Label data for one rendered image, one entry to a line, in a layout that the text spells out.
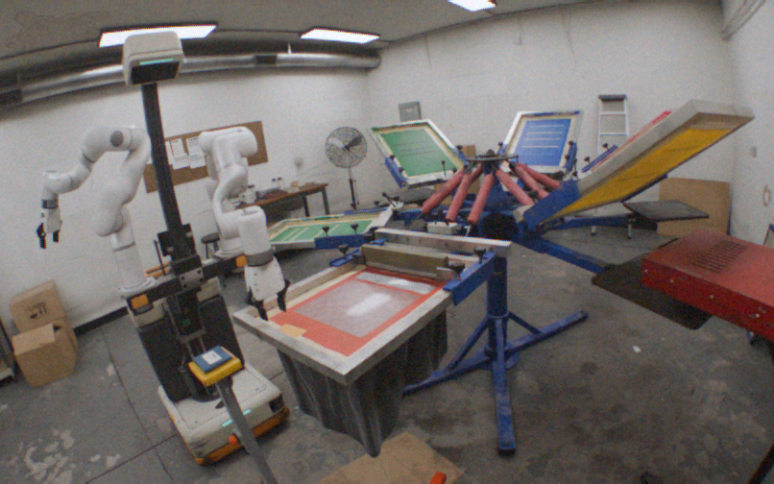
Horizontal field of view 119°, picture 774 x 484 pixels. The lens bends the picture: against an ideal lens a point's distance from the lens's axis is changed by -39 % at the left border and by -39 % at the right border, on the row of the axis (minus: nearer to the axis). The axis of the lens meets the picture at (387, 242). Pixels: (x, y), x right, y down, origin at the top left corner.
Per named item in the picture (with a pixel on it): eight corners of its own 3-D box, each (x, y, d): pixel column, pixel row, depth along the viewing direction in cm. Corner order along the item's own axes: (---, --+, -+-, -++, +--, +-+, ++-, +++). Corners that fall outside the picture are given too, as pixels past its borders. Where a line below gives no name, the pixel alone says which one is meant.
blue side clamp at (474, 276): (455, 306, 118) (454, 287, 116) (443, 303, 121) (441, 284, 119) (495, 272, 139) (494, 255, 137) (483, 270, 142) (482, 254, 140)
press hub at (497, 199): (511, 381, 207) (509, 152, 167) (457, 365, 232) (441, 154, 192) (534, 348, 234) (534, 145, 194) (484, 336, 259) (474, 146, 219)
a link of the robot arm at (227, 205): (210, 215, 142) (203, 178, 138) (240, 207, 149) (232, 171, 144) (213, 218, 134) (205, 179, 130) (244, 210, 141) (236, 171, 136)
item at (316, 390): (375, 462, 107) (352, 361, 94) (294, 409, 136) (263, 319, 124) (382, 456, 109) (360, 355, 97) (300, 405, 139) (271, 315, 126)
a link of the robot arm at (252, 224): (229, 209, 100) (259, 202, 104) (236, 245, 103) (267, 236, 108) (237, 217, 87) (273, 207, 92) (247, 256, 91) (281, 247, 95)
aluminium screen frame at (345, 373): (347, 386, 84) (344, 375, 83) (234, 323, 122) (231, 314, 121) (493, 268, 139) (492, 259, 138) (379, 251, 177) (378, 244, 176)
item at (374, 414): (379, 456, 109) (357, 356, 96) (372, 451, 111) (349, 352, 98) (454, 382, 141) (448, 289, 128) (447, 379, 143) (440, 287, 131)
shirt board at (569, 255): (735, 304, 91) (739, 284, 88) (689, 350, 79) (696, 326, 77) (521, 226, 213) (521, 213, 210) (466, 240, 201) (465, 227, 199)
